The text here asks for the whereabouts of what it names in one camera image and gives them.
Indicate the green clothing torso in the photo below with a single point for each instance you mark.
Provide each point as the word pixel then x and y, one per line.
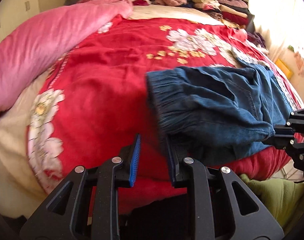
pixel 283 198

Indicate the pile of folded clothes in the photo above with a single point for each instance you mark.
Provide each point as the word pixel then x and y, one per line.
pixel 232 13

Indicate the pink fluffy garment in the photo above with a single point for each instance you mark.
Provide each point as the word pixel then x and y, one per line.
pixel 172 3

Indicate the blue denim pants lace trim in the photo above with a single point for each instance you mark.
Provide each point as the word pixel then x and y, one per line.
pixel 219 114

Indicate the yellow box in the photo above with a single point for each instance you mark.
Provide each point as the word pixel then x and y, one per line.
pixel 286 70

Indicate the pink quilt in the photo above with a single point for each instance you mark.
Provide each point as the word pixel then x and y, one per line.
pixel 38 42

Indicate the red floral bedspread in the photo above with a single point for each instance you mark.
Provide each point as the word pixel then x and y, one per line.
pixel 95 100

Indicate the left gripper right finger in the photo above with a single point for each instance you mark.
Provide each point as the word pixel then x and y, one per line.
pixel 220 205

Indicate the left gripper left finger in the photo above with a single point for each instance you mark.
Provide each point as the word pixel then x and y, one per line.
pixel 84 205

